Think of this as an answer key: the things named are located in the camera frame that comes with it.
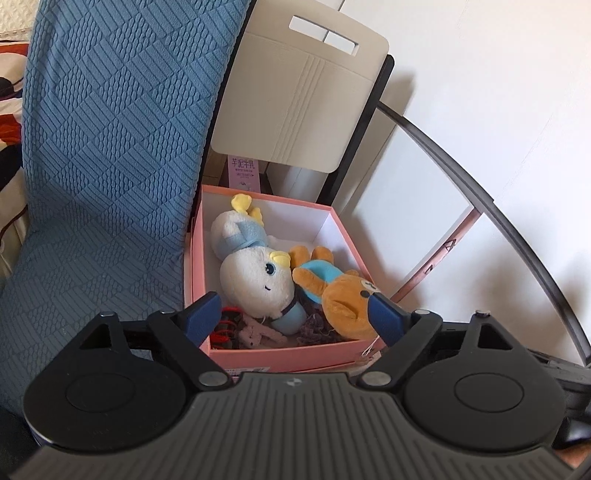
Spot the blue textured sofa cover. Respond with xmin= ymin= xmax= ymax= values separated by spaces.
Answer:
xmin=0 ymin=0 xmax=253 ymax=417

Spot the small pink bunny plush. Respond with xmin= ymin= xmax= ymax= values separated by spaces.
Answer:
xmin=237 ymin=316 xmax=287 ymax=350

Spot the black curved hoop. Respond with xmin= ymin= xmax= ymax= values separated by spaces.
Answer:
xmin=376 ymin=102 xmax=591 ymax=366

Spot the brown teddy bear plush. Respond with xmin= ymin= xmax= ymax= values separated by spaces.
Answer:
xmin=288 ymin=246 xmax=384 ymax=343

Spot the white textured pillow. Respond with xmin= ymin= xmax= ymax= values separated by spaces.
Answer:
xmin=0 ymin=0 xmax=36 ymax=40

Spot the brown cardboard box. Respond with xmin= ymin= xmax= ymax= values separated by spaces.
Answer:
xmin=205 ymin=150 xmax=232 ymax=188

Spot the purple carton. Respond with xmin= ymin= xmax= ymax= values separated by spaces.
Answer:
xmin=227 ymin=155 xmax=262 ymax=194

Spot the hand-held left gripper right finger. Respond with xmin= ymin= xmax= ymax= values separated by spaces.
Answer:
xmin=360 ymin=292 xmax=513 ymax=389

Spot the red and black small toy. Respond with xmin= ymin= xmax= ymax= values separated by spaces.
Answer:
xmin=210 ymin=305 xmax=243 ymax=350

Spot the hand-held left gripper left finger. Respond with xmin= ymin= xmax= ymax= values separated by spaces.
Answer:
xmin=78 ymin=291 xmax=234 ymax=389

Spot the beige chair with black frame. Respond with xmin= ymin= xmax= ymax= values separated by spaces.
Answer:
xmin=203 ymin=0 xmax=396 ymax=209

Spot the patterned blanket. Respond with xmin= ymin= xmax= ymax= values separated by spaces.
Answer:
xmin=0 ymin=41 xmax=31 ymax=278

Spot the pink cardboard box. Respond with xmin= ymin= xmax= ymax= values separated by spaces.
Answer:
xmin=184 ymin=185 xmax=393 ymax=375

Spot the white and blue plush toy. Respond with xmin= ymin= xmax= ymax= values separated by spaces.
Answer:
xmin=211 ymin=193 xmax=320 ymax=336

